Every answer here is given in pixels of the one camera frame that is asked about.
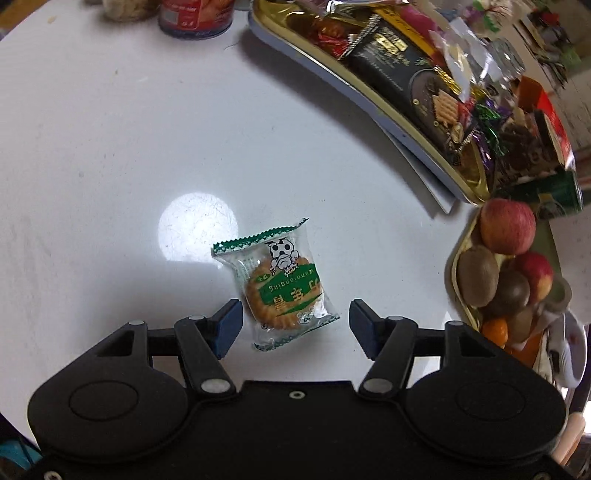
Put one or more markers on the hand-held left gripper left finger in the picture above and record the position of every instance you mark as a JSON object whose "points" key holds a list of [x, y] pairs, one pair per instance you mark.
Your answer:
{"points": [[228, 324]]}

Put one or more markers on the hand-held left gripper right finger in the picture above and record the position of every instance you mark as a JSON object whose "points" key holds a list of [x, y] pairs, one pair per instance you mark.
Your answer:
{"points": [[364, 325]]}

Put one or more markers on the clear green biscuit packet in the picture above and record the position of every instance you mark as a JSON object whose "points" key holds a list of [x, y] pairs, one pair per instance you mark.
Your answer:
{"points": [[281, 286]]}

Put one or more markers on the pale tin tray of snacks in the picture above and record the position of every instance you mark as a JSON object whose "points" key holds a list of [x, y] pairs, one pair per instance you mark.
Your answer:
{"points": [[369, 104]]}

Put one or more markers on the pile of wrapped snacks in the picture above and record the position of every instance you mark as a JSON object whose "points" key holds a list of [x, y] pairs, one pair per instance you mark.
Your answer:
{"points": [[332, 32]]}

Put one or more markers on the small orange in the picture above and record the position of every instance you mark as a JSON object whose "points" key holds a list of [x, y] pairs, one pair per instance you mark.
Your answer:
{"points": [[494, 332]]}

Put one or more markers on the beige fruit tray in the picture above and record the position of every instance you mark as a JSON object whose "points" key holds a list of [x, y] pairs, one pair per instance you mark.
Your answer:
{"points": [[466, 244]]}

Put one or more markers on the white flat board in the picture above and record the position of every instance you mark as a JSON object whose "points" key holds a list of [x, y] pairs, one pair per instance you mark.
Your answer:
{"points": [[429, 190]]}

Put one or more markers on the dark brown kiwi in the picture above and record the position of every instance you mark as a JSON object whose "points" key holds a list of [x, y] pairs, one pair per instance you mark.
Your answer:
{"points": [[512, 290]]}

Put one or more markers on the large red apple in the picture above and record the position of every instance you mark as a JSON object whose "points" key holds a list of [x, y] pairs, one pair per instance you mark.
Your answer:
{"points": [[508, 226]]}

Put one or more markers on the small red apple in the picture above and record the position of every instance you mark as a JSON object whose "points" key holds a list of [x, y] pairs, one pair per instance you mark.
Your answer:
{"points": [[538, 274]]}

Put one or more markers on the small pale cup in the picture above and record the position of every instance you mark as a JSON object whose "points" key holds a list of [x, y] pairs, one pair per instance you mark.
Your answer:
{"points": [[559, 293]]}

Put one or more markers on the white plastic handheld device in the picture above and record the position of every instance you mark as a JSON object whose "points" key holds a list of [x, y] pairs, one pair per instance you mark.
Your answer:
{"points": [[570, 350]]}

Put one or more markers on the brown printed box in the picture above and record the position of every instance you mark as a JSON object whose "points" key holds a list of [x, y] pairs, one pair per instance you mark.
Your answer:
{"points": [[526, 143]]}

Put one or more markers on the black cracker pack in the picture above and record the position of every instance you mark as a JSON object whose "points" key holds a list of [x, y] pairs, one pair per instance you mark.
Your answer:
{"points": [[406, 83]]}

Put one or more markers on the red tin can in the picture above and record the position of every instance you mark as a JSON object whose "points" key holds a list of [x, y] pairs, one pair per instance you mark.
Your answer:
{"points": [[194, 18]]}

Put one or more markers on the glass jar of cashews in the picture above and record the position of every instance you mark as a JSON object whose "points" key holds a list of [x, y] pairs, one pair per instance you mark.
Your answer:
{"points": [[129, 9]]}

